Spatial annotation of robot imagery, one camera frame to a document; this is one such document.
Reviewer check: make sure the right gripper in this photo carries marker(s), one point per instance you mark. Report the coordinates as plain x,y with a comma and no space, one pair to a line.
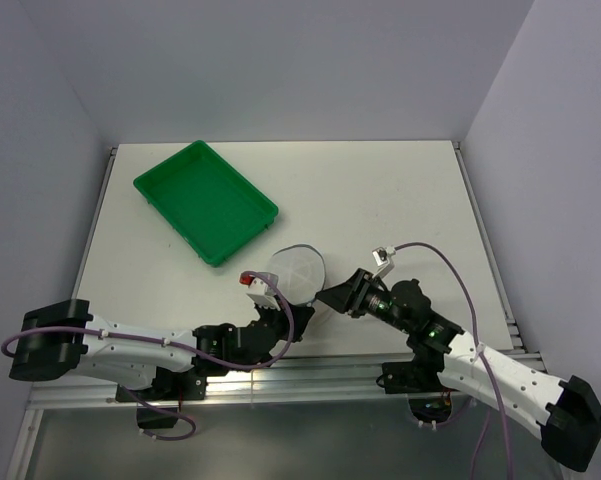
349,295

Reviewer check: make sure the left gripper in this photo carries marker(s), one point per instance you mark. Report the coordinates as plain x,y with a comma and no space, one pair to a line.
284,315

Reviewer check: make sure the white mesh laundry bag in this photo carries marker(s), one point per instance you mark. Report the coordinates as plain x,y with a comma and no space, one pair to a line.
301,274

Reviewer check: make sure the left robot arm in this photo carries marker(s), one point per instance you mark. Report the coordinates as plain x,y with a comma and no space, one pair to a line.
67,339

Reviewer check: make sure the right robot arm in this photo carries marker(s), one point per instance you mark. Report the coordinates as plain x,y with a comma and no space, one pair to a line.
565,415

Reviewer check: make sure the green plastic tray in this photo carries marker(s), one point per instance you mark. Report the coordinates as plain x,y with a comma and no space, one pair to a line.
209,203

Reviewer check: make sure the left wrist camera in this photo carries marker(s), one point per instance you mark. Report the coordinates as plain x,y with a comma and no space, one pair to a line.
261,289

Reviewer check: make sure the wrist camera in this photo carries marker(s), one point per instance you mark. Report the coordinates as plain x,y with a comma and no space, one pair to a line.
261,289
383,257

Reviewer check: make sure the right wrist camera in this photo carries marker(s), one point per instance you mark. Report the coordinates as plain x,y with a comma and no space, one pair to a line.
383,257

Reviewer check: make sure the aluminium frame rail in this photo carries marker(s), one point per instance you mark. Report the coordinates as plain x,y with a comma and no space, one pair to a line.
308,379

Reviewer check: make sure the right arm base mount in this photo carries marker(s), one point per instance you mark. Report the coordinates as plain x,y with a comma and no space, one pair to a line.
409,378

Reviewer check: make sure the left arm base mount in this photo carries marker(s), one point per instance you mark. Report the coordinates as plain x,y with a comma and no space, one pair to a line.
167,393

